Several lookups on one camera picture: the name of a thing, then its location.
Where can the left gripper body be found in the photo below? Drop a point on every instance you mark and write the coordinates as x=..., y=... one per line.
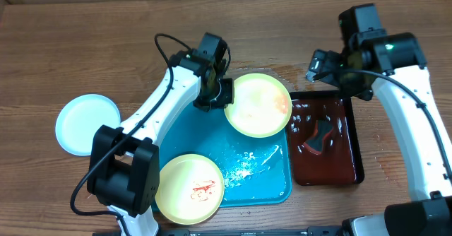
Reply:
x=222, y=94

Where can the yellow plate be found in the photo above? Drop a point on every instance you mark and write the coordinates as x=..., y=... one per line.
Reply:
x=191, y=189
x=262, y=106

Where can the red and black sponge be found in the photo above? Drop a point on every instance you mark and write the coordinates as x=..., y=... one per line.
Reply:
x=315, y=143

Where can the light blue plate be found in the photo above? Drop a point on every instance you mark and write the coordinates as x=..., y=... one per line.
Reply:
x=79, y=120

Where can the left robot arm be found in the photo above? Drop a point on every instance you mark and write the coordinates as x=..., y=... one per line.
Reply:
x=124, y=169

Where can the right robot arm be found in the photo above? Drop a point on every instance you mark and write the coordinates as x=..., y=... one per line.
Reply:
x=393, y=69

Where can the dark red tray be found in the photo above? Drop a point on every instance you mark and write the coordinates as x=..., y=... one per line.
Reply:
x=340, y=162

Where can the blue plastic tray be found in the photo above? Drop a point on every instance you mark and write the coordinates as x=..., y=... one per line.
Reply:
x=256, y=171

